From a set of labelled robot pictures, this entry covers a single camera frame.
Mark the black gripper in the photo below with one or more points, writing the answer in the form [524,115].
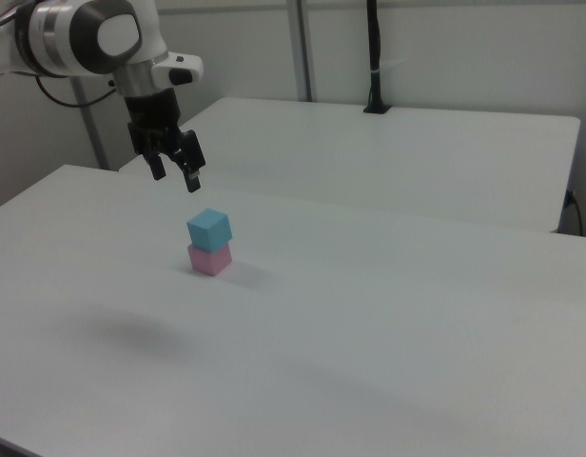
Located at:
[152,119]

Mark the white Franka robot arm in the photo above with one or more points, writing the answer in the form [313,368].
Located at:
[88,38]

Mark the blue cube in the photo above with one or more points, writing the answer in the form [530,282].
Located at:
[209,230]

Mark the pink cube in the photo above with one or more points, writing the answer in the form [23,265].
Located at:
[208,261]

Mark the grey aluminium frame post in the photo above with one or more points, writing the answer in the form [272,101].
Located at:
[88,124]
[302,50]

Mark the black camera pole with base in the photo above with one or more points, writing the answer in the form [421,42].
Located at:
[375,57]

